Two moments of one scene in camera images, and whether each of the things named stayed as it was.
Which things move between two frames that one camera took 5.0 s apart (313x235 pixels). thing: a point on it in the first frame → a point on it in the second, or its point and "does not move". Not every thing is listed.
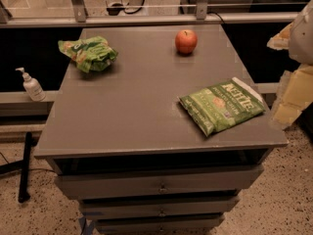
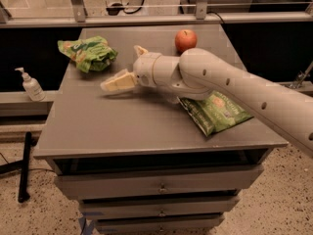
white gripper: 302,39 → 144,69
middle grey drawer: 159,206 does not move
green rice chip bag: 91,53 does not move
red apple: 186,41 does not move
